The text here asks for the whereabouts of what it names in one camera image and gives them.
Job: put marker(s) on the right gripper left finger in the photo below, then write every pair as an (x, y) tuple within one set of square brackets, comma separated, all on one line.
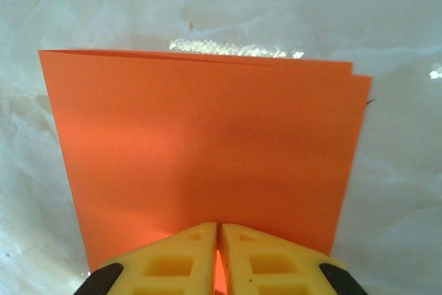
[(165, 267)]

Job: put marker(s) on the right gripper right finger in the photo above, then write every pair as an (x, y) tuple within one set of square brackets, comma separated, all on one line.
[(273, 267)]

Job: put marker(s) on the orange paper sheet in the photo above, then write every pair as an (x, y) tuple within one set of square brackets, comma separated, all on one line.
[(207, 143)]

